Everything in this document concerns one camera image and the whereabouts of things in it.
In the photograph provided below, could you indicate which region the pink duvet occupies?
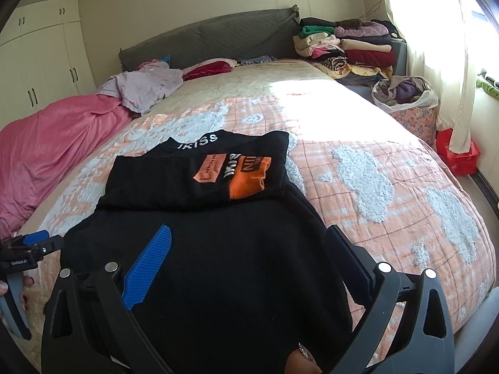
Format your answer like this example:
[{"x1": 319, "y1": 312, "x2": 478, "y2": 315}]
[{"x1": 0, "y1": 93, "x2": 135, "y2": 238}]

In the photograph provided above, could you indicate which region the thin wall cable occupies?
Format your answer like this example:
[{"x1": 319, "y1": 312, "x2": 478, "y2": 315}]
[{"x1": 366, "y1": 0, "x2": 386, "y2": 21}]

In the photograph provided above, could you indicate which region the pink and teal garment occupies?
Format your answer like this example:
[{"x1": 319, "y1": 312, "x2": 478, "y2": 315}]
[{"x1": 136, "y1": 55, "x2": 173, "y2": 71}]

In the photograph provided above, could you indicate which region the dark patterned cloth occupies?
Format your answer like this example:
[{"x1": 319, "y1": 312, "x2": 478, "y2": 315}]
[{"x1": 236, "y1": 55, "x2": 278, "y2": 67}]

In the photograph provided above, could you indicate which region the window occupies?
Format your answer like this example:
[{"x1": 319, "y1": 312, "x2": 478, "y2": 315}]
[{"x1": 468, "y1": 0, "x2": 499, "y2": 71}]

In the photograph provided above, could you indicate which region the person's left hand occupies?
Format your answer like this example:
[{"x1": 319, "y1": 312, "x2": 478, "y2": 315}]
[{"x1": 20, "y1": 276, "x2": 36, "y2": 311}]

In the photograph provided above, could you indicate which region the red pillow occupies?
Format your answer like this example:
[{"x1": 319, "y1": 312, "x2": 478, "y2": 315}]
[{"x1": 182, "y1": 59, "x2": 238, "y2": 81}]

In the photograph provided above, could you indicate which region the red bag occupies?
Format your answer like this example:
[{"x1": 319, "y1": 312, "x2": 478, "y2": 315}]
[{"x1": 435, "y1": 128, "x2": 482, "y2": 177}]

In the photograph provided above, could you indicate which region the person's right hand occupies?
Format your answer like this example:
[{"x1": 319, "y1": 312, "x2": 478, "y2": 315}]
[{"x1": 284, "y1": 342, "x2": 325, "y2": 374}]

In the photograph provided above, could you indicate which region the black sweater with orange cuffs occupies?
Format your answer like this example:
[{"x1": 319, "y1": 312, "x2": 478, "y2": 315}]
[{"x1": 60, "y1": 129, "x2": 353, "y2": 374}]

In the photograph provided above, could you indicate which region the bed with orange patterned bedspread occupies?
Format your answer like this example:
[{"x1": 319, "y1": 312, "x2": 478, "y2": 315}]
[{"x1": 17, "y1": 86, "x2": 496, "y2": 359}]

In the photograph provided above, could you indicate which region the grey bedside cabinet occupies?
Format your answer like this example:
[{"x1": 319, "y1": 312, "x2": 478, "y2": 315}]
[{"x1": 390, "y1": 37, "x2": 408, "y2": 82}]

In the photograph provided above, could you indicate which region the heap of mixed clothes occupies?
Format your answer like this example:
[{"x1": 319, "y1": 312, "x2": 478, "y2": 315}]
[{"x1": 374, "y1": 77, "x2": 437, "y2": 110}]

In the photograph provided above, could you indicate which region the cream curtain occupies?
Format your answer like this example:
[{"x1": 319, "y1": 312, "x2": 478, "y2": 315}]
[{"x1": 378, "y1": 0, "x2": 478, "y2": 152}]

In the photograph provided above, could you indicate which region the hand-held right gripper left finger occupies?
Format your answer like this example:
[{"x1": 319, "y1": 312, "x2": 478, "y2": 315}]
[{"x1": 41, "y1": 224, "x2": 172, "y2": 374}]

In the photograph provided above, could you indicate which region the lilac garment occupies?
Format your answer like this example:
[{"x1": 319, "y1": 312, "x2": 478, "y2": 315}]
[{"x1": 95, "y1": 60, "x2": 184, "y2": 115}]

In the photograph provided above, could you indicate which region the cream wardrobe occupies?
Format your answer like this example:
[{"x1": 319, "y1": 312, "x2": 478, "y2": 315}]
[{"x1": 0, "y1": 0, "x2": 96, "y2": 129}]

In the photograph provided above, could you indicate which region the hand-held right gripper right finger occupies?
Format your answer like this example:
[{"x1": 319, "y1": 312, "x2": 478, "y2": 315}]
[{"x1": 325, "y1": 225, "x2": 455, "y2": 374}]

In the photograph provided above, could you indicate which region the cream quilted bedspread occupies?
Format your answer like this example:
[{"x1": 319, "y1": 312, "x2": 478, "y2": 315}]
[{"x1": 133, "y1": 59, "x2": 375, "y2": 125}]

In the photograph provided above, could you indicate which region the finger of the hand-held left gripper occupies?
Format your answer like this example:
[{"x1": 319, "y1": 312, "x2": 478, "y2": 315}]
[
  {"x1": 37, "y1": 236, "x2": 65, "y2": 260},
  {"x1": 13, "y1": 231, "x2": 51, "y2": 247}
]

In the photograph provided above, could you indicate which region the stack of folded clothes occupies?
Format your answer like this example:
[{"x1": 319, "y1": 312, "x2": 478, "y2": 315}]
[{"x1": 292, "y1": 17, "x2": 398, "y2": 86}]

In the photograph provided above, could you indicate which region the green cloth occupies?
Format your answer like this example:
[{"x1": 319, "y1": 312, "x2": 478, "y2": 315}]
[{"x1": 476, "y1": 70, "x2": 499, "y2": 97}]

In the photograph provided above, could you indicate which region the floral fabric basket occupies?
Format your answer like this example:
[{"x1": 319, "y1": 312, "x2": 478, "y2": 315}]
[{"x1": 371, "y1": 77, "x2": 439, "y2": 138}]

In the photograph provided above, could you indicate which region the grey padded headboard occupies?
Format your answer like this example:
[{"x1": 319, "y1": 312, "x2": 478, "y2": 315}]
[{"x1": 119, "y1": 5, "x2": 301, "y2": 71}]

